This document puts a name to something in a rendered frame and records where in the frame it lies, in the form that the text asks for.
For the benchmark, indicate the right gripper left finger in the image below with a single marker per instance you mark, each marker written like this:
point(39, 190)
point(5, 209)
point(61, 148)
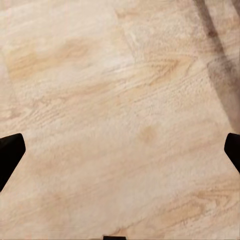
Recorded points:
point(12, 149)

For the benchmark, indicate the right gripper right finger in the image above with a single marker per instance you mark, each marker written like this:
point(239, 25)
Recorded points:
point(232, 149)

